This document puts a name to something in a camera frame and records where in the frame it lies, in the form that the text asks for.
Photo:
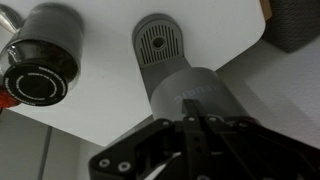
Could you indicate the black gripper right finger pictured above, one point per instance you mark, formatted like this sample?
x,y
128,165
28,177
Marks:
x,y
237,148

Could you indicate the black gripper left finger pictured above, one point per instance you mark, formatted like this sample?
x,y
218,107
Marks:
x,y
138,155

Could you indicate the grey coffeemaker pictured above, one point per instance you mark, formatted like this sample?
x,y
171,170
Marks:
x,y
168,77

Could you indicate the white table board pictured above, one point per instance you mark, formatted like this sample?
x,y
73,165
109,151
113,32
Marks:
x,y
109,98

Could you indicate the glass jar with black lid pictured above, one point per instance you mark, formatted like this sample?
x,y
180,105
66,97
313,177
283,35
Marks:
x,y
42,61

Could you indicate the red lidded coffee pod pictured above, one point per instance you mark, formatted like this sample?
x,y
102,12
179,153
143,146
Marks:
x,y
7,101

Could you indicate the dark grey armchair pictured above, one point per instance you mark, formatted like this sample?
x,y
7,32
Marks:
x,y
293,24

